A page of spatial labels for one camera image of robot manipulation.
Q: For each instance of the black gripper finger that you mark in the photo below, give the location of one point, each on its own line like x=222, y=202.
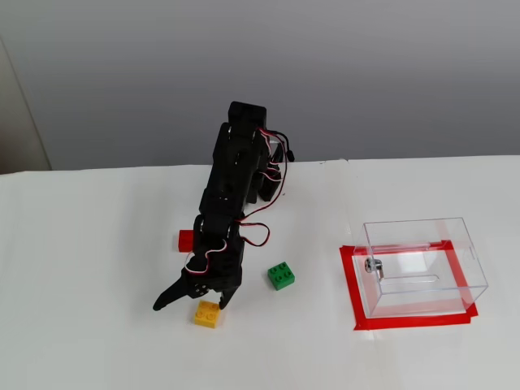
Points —
x=226, y=298
x=172, y=296

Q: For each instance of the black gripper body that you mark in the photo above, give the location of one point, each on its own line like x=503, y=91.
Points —
x=217, y=284

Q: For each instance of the yellow lego brick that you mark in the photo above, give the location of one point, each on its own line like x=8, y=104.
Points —
x=205, y=317

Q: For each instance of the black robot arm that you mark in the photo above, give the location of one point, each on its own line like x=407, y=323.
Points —
x=235, y=162

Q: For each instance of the red lego brick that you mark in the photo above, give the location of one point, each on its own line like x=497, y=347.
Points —
x=186, y=240

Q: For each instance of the green lego brick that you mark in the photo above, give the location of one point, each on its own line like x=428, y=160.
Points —
x=281, y=277

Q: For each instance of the transparent plastic box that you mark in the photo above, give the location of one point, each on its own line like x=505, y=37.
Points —
x=426, y=243

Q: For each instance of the red tape square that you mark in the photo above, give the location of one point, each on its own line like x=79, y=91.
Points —
x=348, y=284

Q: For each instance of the silver cam lock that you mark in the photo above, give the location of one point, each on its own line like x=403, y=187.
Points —
x=370, y=265

